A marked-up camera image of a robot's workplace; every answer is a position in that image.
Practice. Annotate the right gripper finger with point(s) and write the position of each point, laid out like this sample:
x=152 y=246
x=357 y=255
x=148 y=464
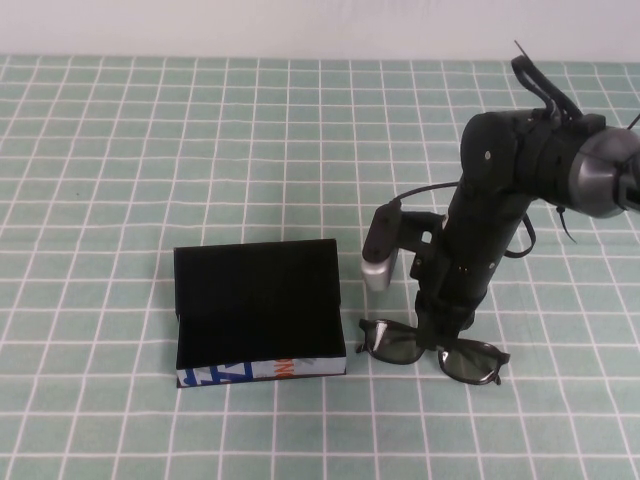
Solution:
x=459 y=324
x=431 y=330

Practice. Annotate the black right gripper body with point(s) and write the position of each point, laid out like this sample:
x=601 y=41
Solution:
x=465 y=250

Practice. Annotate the black-framed glasses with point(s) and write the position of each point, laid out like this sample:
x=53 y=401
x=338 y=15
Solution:
x=395 y=347

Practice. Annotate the black printed glasses case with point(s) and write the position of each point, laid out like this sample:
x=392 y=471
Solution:
x=250 y=280

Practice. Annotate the black zip tie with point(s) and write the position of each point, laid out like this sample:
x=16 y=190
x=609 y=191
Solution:
x=522 y=48
x=635 y=121
x=565 y=225

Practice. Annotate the green white-grid tablecloth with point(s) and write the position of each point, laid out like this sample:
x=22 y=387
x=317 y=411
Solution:
x=200 y=150

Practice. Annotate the black right camera mount bracket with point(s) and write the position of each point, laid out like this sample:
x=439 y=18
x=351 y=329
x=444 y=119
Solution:
x=417 y=230

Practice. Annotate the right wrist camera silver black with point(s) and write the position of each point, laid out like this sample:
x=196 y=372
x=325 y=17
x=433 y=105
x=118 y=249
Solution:
x=380 y=240

